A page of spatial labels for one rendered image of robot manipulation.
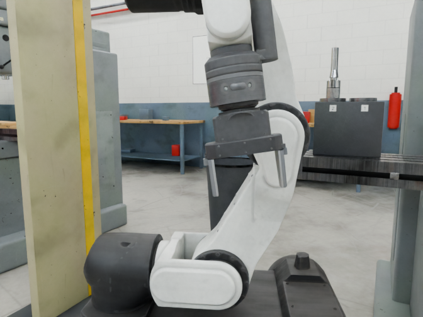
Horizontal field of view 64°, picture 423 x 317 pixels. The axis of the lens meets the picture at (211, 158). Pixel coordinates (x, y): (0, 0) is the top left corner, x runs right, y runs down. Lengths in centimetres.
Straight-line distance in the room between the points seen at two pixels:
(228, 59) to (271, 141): 13
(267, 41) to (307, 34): 518
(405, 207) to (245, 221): 105
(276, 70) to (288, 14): 513
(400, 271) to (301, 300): 92
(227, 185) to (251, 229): 196
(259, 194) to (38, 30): 136
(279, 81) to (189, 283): 47
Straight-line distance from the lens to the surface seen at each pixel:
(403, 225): 173
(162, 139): 672
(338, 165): 118
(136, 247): 84
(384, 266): 219
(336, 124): 124
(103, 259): 86
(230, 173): 269
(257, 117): 51
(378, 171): 118
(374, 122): 125
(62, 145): 182
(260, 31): 54
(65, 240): 192
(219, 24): 50
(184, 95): 643
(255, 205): 73
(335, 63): 130
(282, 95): 73
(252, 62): 51
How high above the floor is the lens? 106
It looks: 8 degrees down
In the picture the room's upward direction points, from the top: straight up
